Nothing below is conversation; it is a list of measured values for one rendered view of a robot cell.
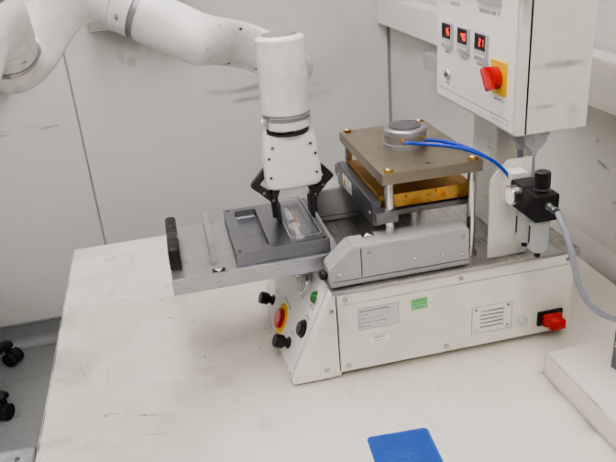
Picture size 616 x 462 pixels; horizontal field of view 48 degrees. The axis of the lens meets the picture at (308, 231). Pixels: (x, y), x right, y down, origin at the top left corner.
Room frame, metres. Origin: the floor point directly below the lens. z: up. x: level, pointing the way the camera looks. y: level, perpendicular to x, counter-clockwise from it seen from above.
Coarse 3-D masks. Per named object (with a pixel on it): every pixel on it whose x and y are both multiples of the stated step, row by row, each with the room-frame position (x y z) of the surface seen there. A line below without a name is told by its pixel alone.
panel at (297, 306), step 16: (272, 288) 1.27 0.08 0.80; (288, 288) 1.19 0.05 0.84; (320, 288) 1.05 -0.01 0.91; (288, 304) 1.16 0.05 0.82; (304, 304) 1.09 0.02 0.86; (320, 304) 1.02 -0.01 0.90; (272, 320) 1.20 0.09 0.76; (288, 320) 1.13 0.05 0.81; (304, 320) 1.05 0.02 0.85; (304, 336) 1.03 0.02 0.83; (288, 352) 1.07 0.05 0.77; (288, 368) 1.04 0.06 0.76
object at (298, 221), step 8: (280, 200) 1.25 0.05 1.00; (288, 200) 1.25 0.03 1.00; (296, 200) 1.24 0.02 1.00; (280, 208) 1.21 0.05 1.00; (288, 208) 1.21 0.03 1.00; (296, 208) 1.20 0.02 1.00; (304, 208) 1.20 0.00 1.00; (288, 216) 1.17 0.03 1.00; (296, 216) 1.16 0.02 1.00; (304, 216) 1.16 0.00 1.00; (288, 224) 1.13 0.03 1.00; (296, 224) 1.13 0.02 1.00; (304, 224) 1.13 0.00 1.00; (312, 224) 1.12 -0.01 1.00; (296, 232) 1.09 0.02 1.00; (304, 232) 1.09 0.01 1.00; (312, 232) 1.09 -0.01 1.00
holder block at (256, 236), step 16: (240, 208) 1.25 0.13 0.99; (256, 208) 1.24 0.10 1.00; (240, 224) 1.21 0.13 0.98; (256, 224) 1.20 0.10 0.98; (272, 224) 1.16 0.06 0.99; (320, 224) 1.14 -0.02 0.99; (240, 240) 1.10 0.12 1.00; (256, 240) 1.13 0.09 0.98; (272, 240) 1.09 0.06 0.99; (288, 240) 1.08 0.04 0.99; (304, 240) 1.08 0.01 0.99; (320, 240) 1.08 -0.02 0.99; (240, 256) 1.05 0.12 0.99; (256, 256) 1.06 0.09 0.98; (272, 256) 1.06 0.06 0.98; (288, 256) 1.07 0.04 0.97
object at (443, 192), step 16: (352, 160) 1.29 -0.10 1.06; (368, 176) 1.20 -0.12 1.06; (448, 176) 1.16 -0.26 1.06; (400, 192) 1.10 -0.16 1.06; (416, 192) 1.11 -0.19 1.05; (432, 192) 1.11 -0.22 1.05; (448, 192) 1.12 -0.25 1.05; (464, 192) 1.12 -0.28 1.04; (400, 208) 1.10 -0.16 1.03; (416, 208) 1.11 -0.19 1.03; (432, 208) 1.11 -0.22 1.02
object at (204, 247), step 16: (208, 224) 1.15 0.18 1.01; (224, 224) 1.24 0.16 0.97; (192, 240) 1.17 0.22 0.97; (208, 240) 1.08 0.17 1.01; (224, 240) 1.16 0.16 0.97; (192, 256) 1.10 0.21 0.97; (208, 256) 1.10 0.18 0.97; (224, 256) 1.09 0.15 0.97; (304, 256) 1.07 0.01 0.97; (320, 256) 1.07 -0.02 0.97; (176, 272) 1.05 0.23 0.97; (192, 272) 1.04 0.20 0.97; (208, 272) 1.04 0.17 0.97; (224, 272) 1.03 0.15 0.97; (240, 272) 1.04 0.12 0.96; (256, 272) 1.04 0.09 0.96; (272, 272) 1.05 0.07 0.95; (288, 272) 1.05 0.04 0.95; (304, 272) 1.06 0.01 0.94; (176, 288) 1.02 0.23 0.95; (192, 288) 1.02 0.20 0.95; (208, 288) 1.03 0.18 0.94
